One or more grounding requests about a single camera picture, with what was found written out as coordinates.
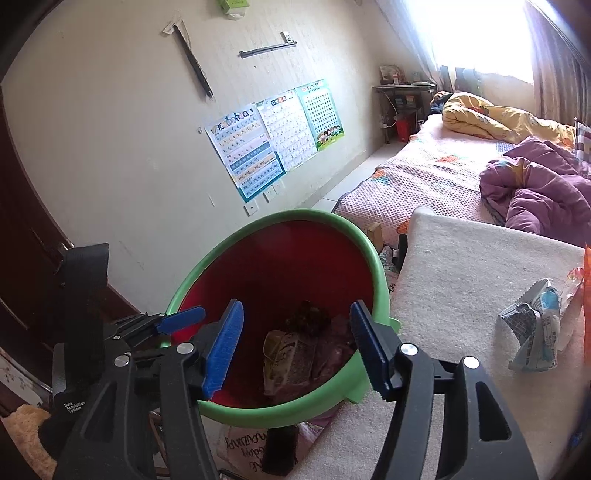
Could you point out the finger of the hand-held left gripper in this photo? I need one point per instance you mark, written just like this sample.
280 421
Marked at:
182 318
147 355

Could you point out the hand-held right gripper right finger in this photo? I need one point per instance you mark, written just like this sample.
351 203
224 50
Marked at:
371 346

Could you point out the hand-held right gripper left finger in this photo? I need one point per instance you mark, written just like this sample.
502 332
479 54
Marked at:
224 346

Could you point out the grey patterned box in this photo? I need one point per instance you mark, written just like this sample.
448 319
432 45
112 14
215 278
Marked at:
291 364

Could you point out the green bin with red liner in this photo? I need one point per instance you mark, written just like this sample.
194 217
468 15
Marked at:
277 258

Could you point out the pink printed cloth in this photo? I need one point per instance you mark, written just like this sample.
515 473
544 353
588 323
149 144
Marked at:
240 447

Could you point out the dark wooden door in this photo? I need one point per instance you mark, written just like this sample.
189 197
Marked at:
27 207

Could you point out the wooden block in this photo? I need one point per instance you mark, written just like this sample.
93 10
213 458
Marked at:
375 235

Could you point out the white fleece mat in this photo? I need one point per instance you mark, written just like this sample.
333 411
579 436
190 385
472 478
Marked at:
461 277

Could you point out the black phone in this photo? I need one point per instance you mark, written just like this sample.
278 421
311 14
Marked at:
281 452

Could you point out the beige plush cloth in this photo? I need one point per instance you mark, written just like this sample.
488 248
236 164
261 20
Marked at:
23 424

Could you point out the silver blue crumpled wrapper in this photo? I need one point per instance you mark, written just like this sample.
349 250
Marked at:
531 341

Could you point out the bed with patterned sheet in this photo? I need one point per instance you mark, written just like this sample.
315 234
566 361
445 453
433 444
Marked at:
415 180

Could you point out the clear colourful wrapper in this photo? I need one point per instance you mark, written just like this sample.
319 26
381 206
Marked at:
572 286

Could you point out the red container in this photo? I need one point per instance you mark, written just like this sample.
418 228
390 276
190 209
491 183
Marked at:
405 129

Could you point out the purple quilt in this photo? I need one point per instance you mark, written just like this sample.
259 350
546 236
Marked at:
540 194

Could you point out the orange plastic wrapper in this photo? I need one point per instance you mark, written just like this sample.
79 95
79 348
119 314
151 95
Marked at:
588 263

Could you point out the yellow quilt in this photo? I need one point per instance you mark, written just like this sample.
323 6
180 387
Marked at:
489 117

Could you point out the small side table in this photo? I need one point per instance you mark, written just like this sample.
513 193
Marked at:
404 87

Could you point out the dark bag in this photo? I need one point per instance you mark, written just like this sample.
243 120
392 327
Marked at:
467 79

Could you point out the plaid pillow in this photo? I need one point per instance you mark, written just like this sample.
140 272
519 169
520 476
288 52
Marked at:
584 141

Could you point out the sheer white curtain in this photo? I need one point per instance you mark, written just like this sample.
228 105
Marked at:
406 32

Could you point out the green tissue box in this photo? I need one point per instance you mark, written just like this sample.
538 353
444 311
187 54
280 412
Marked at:
233 4

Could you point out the brown patterned curtain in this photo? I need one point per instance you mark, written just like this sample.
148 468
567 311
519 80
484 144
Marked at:
561 74

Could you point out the white wall socket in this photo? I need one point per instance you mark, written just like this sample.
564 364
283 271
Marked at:
270 196
252 209

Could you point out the blue bordered wall poster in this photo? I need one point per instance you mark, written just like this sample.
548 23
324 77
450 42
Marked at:
242 147

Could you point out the white chart wall poster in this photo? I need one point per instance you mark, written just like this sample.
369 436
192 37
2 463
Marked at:
286 129

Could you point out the green bordered wall poster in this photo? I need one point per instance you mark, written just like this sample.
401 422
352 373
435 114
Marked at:
321 113

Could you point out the long black wall bar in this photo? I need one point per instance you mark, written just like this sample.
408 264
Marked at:
194 60

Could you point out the short black wall rail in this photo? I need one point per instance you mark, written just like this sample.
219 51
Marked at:
265 49

